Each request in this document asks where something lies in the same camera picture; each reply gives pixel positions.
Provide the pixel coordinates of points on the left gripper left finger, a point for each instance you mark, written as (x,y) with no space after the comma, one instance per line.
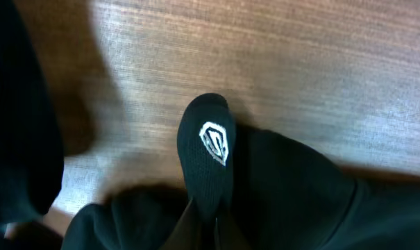
(186,233)

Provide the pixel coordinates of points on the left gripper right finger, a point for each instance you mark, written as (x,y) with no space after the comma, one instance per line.
(228,236)

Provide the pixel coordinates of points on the black t-shirt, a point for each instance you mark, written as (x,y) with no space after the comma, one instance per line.
(282,195)

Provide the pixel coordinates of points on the folded black garment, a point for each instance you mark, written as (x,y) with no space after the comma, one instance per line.
(31,150)

